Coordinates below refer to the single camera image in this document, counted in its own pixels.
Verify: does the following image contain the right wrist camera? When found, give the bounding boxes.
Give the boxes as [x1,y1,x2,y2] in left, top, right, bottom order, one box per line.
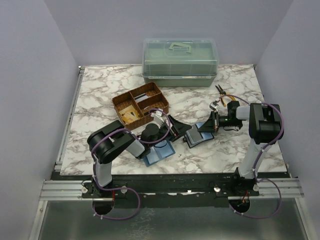
[209,100,220,113]

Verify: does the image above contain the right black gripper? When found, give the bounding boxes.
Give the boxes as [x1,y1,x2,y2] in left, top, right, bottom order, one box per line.
[198,111,242,133]

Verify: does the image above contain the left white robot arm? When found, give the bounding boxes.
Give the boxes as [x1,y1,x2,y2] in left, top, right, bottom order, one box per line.
[87,114,192,198]

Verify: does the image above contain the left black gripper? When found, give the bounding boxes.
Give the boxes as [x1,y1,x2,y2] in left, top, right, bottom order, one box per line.
[149,115,192,149]

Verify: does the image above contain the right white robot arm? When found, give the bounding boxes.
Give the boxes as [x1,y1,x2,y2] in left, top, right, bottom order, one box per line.
[198,100,284,196]

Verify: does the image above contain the blue plastic card sleeve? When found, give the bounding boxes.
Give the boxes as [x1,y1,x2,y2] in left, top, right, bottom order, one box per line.
[139,140,176,167]

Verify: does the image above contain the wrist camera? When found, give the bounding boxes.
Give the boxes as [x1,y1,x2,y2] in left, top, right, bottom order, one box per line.
[150,110,165,125]
[209,100,220,113]

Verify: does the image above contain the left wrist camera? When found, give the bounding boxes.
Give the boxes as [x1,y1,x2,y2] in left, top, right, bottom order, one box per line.
[150,110,165,125]

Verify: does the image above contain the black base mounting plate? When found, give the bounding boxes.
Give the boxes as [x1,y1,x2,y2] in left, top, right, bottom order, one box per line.
[82,172,261,210]

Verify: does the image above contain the yellow handled pliers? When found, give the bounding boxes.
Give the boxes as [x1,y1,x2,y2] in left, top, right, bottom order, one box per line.
[215,84,236,107]

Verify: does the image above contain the gold cards in tray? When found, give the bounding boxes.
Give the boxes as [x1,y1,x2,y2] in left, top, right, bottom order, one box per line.
[119,105,140,124]

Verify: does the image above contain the brown wicker divided tray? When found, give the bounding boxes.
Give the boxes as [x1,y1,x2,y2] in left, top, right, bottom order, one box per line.
[112,82,169,130]

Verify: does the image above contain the green clear-lid storage box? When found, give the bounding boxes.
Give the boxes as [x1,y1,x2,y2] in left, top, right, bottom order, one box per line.
[141,38,219,87]

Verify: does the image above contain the black leather card holder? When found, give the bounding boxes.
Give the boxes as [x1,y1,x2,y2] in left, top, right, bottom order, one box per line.
[183,122,214,149]

